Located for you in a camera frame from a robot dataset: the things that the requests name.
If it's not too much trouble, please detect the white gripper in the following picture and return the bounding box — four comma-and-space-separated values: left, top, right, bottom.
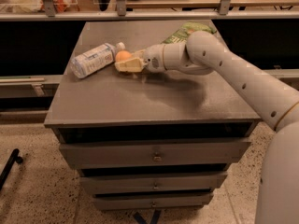
115, 44, 165, 73

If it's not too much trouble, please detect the orange fruit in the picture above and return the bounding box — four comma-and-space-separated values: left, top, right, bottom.
115, 50, 132, 63

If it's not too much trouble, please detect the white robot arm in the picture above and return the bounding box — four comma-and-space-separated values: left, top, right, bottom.
116, 31, 299, 224

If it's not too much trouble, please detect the clear blue-label plastic bottle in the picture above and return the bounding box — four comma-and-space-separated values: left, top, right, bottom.
70, 42, 125, 78

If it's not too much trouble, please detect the green chip bag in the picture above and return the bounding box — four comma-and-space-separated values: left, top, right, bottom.
163, 21, 217, 44

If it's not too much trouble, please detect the grey drawer cabinet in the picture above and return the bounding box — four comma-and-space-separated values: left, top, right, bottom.
44, 20, 262, 212

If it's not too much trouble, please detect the grey metal railing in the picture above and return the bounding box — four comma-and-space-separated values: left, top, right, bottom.
0, 0, 299, 21

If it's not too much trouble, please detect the top grey drawer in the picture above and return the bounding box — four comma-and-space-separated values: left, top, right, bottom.
59, 138, 250, 169

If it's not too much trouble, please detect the grey drawer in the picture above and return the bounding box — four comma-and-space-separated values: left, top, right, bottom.
93, 192, 213, 210
59, 138, 250, 169
80, 172, 227, 194

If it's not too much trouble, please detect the middle grey drawer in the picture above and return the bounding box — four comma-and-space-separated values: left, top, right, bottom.
80, 172, 227, 194

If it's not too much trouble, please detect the bottom grey drawer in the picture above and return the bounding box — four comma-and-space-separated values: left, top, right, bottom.
93, 192, 213, 210

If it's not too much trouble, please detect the black metal bar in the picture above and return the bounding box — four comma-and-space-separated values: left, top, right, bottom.
0, 148, 23, 190

